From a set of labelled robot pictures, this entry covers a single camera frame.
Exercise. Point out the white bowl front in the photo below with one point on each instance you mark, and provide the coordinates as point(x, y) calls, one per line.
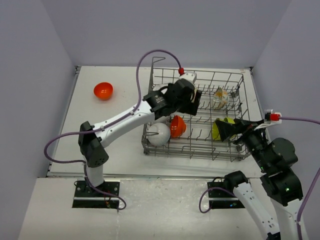
point(158, 134)

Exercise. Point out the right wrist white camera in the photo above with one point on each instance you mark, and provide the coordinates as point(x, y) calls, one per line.
point(268, 118)

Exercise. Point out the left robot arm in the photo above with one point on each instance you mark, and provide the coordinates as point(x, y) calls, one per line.
point(94, 139)

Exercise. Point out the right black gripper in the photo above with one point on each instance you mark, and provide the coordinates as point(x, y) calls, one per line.
point(226, 129)

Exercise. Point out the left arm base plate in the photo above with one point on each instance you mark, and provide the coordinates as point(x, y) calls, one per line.
point(87, 198)

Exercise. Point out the white bowl rear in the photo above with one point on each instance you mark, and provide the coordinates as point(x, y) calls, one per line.
point(158, 87)

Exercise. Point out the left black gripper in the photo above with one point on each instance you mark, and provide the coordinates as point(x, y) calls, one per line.
point(192, 108)

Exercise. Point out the beige blue patterned bowl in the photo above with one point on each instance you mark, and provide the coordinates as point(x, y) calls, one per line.
point(194, 94)

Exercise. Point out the white bowl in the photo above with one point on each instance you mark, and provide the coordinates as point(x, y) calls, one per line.
point(158, 134)
point(158, 87)

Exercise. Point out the lime green bowl right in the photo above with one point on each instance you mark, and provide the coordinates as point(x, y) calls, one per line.
point(230, 121)

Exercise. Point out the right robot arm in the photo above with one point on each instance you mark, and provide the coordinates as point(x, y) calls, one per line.
point(280, 183)

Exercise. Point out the lime green bowl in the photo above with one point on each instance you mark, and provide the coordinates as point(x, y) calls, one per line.
point(230, 121)
point(215, 131)

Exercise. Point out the orange bowl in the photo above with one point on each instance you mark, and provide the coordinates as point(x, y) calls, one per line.
point(103, 91)
point(177, 126)

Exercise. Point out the lime green bowl left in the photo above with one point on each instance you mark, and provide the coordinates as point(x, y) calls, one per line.
point(215, 131)

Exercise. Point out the floral patterned bowl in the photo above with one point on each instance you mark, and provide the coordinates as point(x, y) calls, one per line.
point(220, 98)

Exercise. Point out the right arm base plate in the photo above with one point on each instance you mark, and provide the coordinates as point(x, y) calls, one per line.
point(219, 199)

